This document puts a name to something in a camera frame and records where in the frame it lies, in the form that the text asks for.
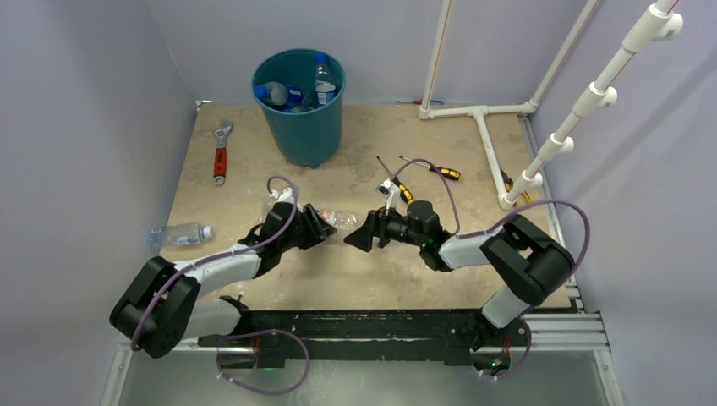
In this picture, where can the short yellow black screwdriver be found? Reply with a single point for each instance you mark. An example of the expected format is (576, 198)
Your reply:
(405, 193)

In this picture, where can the Pepsi bottle blue cap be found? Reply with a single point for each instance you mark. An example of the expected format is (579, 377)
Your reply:
(325, 85)

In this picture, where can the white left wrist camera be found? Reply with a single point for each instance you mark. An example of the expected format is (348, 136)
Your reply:
(285, 196)

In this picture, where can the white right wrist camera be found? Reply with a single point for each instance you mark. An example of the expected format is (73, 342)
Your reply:
(390, 192)

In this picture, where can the long yellow black screwdriver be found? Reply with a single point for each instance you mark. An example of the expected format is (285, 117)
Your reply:
(445, 172)

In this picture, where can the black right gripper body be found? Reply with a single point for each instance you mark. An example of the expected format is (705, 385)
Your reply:
(397, 227)

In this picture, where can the clear bottle white cap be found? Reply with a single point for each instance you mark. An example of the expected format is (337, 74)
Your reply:
(265, 208)

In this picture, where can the black metal base frame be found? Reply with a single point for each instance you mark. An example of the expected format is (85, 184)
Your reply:
(458, 337)

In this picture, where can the red blue pen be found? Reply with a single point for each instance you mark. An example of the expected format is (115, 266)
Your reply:
(420, 102)

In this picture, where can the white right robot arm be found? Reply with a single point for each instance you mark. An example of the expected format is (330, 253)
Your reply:
(531, 264)

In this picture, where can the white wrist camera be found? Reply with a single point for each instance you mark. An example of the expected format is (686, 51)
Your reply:
(285, 196)
(390, 192)

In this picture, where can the teal plastic bin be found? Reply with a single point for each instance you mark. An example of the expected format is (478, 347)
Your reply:
(311, 136)

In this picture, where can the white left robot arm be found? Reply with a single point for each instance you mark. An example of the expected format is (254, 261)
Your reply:
(155, 311)

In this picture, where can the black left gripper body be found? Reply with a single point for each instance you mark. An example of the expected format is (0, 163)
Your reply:
(287, 242)

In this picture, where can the clear bottle red white label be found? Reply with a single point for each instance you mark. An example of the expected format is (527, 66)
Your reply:
(339, 219)

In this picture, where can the red handled adjustable wrench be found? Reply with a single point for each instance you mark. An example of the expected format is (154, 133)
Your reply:
(220, 162)

